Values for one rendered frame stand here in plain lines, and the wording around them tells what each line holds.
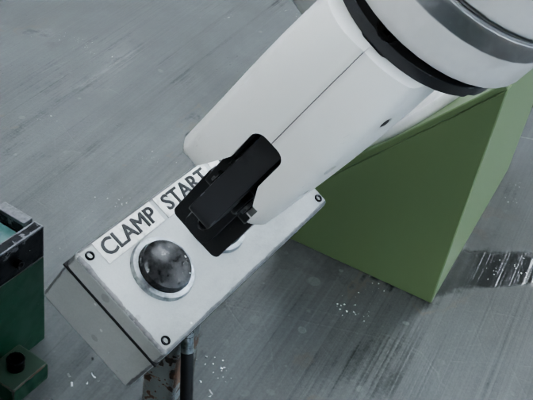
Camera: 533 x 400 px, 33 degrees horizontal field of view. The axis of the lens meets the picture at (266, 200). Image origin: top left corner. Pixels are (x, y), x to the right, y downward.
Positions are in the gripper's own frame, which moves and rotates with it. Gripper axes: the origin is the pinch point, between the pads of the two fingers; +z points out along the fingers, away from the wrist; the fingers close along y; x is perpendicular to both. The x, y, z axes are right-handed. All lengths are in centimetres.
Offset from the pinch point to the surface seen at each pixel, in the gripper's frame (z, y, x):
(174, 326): 6.6, 1.9, 2.7
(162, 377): 19.3, -3.7, 4.8
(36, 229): 27.3, -9.1, -9.7
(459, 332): 25.2, -35.4, 21.7
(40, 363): 35.4, -6.3, -2.0
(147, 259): 5.9, 0.9, -0.8
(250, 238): 6.7, -6.2, 1.9
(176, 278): 5.9, 0.3, 1.0
